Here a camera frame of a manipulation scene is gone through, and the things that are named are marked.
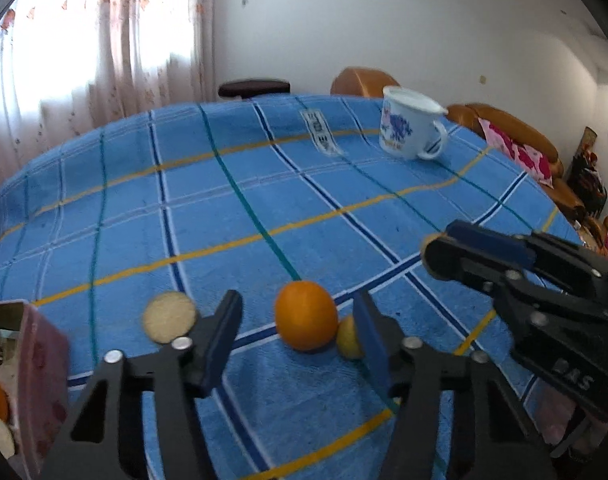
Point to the orange-brown chair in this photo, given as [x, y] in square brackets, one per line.
[361, 80]

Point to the sheer flowered curtain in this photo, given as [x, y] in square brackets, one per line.
[109, 35]

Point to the pink floral cloth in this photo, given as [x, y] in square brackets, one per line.
[521, 152]

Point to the round beige biscuit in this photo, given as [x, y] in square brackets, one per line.
[166, 316]

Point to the medium orange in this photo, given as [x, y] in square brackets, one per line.
[306, 315]

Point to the blue checked tablecloth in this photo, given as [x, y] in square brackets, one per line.
[184, 200]

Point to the dark round stool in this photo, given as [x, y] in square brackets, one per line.
[254, 87]

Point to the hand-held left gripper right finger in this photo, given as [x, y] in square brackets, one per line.
[371, 345]

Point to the white mug with blue flowers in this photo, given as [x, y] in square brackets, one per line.
[399, 130]

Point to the pink tin box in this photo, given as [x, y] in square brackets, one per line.
[39, 360]

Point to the orange-brown sofa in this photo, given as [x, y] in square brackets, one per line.
[476, 112]

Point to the dark red patterned object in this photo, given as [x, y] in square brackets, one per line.
[590, 175]

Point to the round cake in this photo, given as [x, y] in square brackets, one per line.
[4, 440]

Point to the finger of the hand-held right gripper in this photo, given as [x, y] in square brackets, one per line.
[489, 242]
[464, 265]

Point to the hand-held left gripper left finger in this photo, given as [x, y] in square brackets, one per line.
[224, 340]

